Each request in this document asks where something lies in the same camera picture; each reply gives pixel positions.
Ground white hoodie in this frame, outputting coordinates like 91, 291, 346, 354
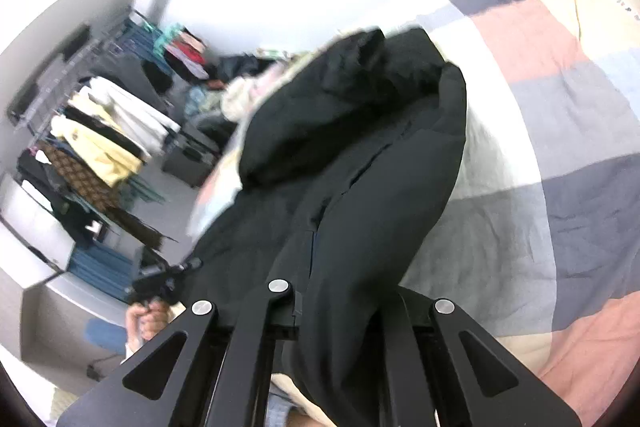
80, 77, 181, 148

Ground black hanging garment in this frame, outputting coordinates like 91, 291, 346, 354
65, 104, 151, 158

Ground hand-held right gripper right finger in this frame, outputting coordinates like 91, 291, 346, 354
380, 287, 583, 427

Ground blue pleated cloth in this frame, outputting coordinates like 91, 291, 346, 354
67, 247, 136, 303

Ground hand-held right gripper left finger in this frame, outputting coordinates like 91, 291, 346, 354
56, 279, 301, 427

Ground blue curtain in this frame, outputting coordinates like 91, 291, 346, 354
120, 18, 158, 58

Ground person's left hand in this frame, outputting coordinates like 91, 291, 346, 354
124, 299, 175, 344

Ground yellow hoodie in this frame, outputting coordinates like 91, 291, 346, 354
50, 114, 143, 188

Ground black suitcase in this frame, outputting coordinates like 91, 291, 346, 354
161, 127, 221, 188

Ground pile of mixed clothes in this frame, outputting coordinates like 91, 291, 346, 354
185, 49, 301, 118

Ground checkered pastel bed blanket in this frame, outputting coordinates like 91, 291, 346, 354
187, 0, 640, 427

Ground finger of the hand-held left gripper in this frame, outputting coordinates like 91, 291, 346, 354
169, 257, 204, 279

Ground black puffer jacket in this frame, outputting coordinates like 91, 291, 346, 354
177, 27, 468, 427

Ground cream fluffy coat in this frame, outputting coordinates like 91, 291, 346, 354
220, 74, 281, 120

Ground person's blue jeans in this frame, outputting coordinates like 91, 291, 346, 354
267, 379, 301, 427

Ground white storage box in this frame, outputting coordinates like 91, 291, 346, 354
0, 174, 76, 273

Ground green clip hanger with clothes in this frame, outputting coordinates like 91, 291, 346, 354
152, 23, 208, 80

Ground grey hanging garment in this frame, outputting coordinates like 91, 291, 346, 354
112, 52, 173, 94

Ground metal clothes rack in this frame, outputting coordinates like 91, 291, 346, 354
7, 7, 161, 128

